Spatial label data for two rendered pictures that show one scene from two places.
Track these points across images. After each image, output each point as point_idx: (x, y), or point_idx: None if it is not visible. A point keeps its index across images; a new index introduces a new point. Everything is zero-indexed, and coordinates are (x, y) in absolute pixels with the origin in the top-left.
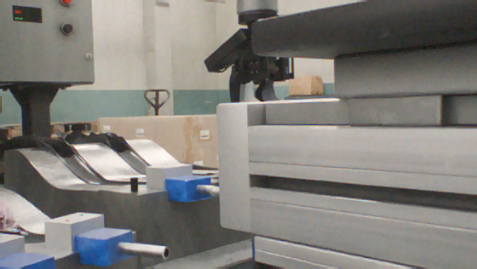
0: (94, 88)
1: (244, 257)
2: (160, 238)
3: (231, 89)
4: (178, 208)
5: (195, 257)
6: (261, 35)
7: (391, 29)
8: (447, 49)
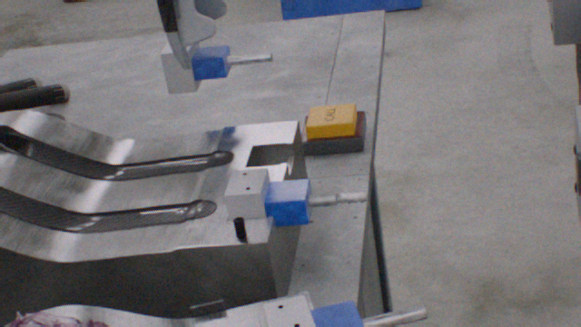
0: None
1: (357, 252)
2: (281, 277)
3: (162, 10)
4: (280, 230)
5: (304, 277)
6: None
7: None
8: None
